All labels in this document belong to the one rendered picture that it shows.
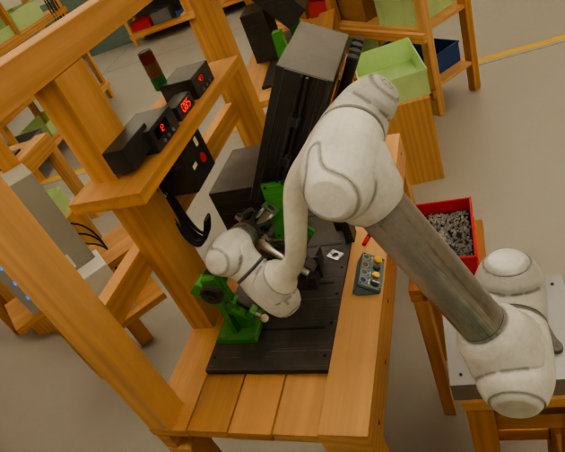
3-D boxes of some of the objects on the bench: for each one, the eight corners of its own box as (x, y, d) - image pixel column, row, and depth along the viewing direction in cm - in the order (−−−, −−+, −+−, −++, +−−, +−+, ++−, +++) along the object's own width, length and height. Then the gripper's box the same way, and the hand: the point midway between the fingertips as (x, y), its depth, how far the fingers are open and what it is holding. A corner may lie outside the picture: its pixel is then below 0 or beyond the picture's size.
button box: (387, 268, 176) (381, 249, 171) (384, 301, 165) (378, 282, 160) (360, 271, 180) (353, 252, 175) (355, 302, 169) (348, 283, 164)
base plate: (367, 164, 229) (366, 160, 228) (329, 373, 149) (327, 369, 148) (282, 178, 245) (281, 175, 244) (207, 374, 165) (204, 370, 164)
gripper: (273, 241, 148) (293, 215, 169) (228, 211, 149) (255, 189, 170) (260, 260, 151) (282, 232, 173) (217, 230, 152) (244, 206, 173)
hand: (265, 214), depth 168 cm, fingers closed on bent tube, 3 cm apart
